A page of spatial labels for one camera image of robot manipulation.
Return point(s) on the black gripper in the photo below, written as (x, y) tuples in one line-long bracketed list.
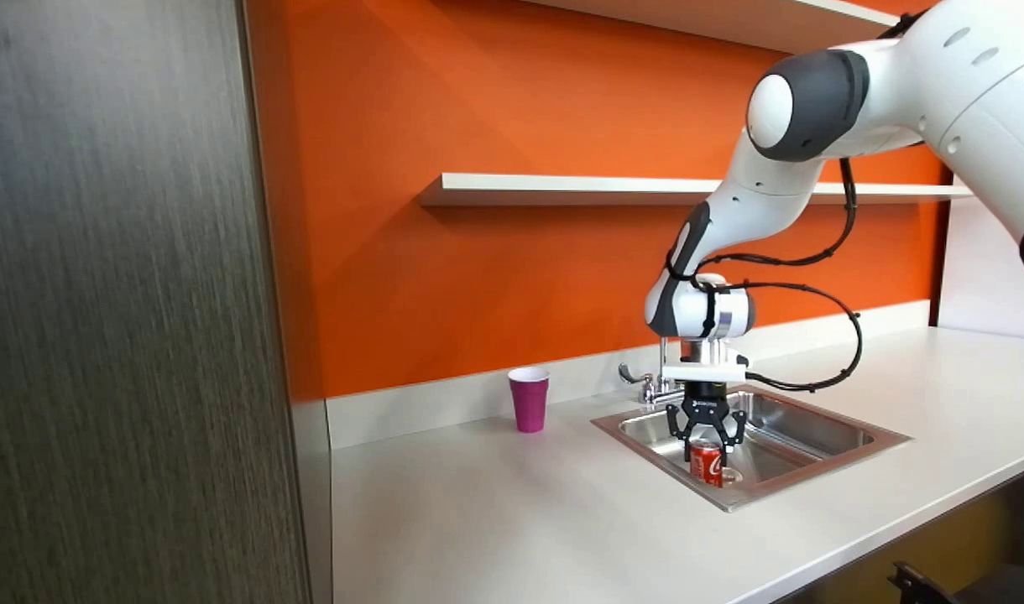
[(707, 403)]

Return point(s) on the red soda can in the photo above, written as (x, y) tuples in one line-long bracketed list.
[(707, 468)]

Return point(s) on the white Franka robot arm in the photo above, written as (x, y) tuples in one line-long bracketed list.
[(824, 121)]

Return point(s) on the stainless steel sink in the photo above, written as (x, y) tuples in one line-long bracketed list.
[(800, 442)]

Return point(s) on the chrome faucet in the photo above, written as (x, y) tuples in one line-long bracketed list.
[(645, 387)]

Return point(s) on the purple plastic cup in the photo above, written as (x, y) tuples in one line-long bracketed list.
[(527, 402)]

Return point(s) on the white refrigerator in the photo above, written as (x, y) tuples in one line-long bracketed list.
[(981, 280)]

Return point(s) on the dark wood cabinet panel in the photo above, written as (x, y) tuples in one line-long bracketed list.
[(128, 313)]

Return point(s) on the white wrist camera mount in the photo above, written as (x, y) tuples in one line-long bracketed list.
[(701, 370)]

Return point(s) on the thin white wall shelf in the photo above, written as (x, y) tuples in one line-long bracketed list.
[(532, 189)]

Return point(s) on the thick white wall shelf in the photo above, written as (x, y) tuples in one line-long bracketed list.
[(757, 23)]

